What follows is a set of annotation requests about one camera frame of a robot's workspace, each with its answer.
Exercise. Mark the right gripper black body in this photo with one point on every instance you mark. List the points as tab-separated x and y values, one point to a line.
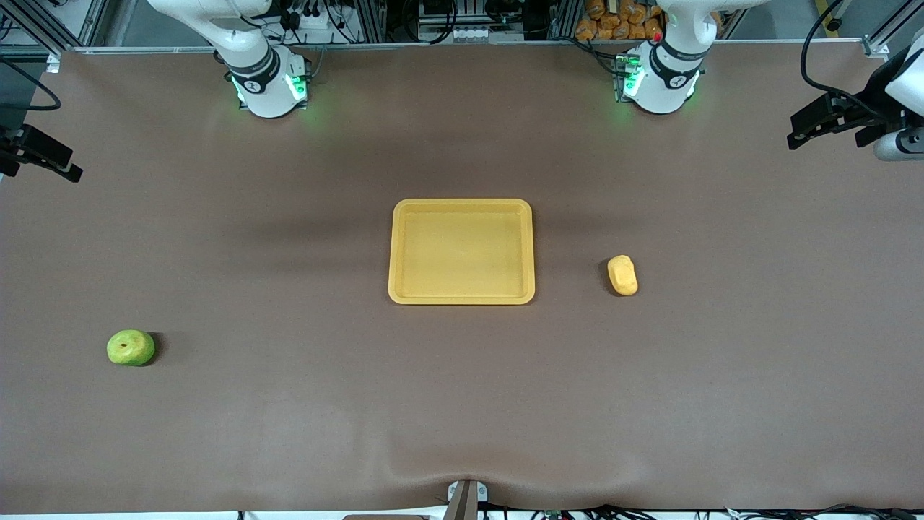
16	149

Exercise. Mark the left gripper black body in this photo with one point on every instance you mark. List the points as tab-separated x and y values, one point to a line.
858	115

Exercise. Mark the green apple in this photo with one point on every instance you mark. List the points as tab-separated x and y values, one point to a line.
131	348

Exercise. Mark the yellow potato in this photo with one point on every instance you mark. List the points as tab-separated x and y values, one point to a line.
622	276

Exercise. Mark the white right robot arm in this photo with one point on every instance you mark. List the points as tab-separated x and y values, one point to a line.
263	87

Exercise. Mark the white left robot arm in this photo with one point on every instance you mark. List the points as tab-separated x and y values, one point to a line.
668	79

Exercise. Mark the yellow plastic tray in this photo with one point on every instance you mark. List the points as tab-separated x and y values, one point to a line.
462	253

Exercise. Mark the pile of orange buns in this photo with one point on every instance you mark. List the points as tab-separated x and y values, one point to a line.
613	25

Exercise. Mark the white power strip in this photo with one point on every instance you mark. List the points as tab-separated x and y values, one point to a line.
310	22

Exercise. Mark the black electronics box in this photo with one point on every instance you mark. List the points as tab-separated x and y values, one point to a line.
505	14

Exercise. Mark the small white connector strip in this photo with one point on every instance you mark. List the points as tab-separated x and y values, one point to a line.
473	34

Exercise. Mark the brown table mat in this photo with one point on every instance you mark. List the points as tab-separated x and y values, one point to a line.
462	397

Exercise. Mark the aluminium corner frame profile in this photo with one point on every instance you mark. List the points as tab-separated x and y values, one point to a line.
877	47

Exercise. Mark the aluminium diagonal frame profile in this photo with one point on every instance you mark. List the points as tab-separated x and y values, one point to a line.
32	22

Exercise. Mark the aluminium vertical frame post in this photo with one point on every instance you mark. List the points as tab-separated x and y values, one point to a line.
563	18
369	18

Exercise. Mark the aluminium table edge rail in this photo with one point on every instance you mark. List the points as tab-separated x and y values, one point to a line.
433	45

